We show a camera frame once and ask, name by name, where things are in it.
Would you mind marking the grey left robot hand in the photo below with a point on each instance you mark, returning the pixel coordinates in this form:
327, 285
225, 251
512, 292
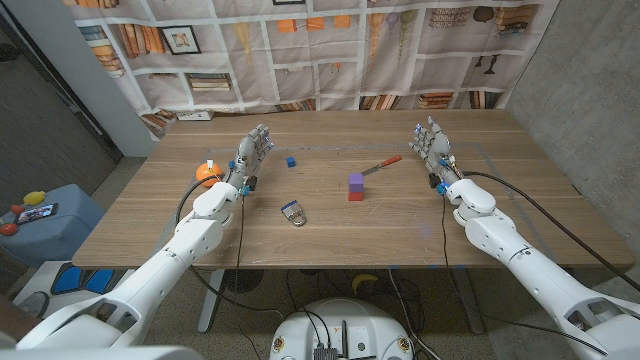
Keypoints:
247, 155

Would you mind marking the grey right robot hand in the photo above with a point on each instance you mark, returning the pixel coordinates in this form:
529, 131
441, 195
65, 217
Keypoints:
437, 150

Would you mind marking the purple magnetic block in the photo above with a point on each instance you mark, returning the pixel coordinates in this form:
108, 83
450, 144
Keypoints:
356, 182

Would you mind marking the red magnetic block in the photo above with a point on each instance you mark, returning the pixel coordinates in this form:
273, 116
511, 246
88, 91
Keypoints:
355, 196

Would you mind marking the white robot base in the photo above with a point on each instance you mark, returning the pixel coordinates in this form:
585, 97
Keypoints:
345, 325

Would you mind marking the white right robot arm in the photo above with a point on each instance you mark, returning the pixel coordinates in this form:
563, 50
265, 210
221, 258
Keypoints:
525, 260

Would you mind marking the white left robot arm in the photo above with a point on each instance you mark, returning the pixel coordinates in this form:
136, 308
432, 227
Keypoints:
165, 260

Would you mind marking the orange ball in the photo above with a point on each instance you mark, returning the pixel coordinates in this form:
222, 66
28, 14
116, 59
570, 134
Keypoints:
205, 174

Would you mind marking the yellow toy banana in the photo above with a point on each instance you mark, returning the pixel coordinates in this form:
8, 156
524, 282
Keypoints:
364, 280

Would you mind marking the yellow toy lemon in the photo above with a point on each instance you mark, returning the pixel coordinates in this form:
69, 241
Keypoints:
34, 198

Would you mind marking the small red toy fruit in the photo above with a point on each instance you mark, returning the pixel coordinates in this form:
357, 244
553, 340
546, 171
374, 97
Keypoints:
17, 209

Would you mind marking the small blue cube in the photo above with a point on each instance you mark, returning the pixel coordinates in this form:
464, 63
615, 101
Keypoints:
290, 162

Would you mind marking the white power strip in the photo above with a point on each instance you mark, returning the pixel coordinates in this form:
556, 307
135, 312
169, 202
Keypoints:
195, 116

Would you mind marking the silver padlock with blue base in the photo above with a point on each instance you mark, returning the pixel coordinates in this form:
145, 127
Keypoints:
292, 211

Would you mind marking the printed bookshelf backdrop cloth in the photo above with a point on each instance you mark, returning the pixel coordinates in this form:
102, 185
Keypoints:
310, 60

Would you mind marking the black round floor object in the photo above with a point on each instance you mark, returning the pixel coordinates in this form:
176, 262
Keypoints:
243, 280

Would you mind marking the white table leg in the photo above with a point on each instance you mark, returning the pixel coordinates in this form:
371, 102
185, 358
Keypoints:
210, 300

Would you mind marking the grey table leg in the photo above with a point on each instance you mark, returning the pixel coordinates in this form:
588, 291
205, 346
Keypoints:
470, 300

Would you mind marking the blue-grey ottoman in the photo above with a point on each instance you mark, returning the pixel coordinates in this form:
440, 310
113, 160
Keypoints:
55, 235

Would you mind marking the grey sneaker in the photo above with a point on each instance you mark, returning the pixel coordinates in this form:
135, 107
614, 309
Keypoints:
34, 303

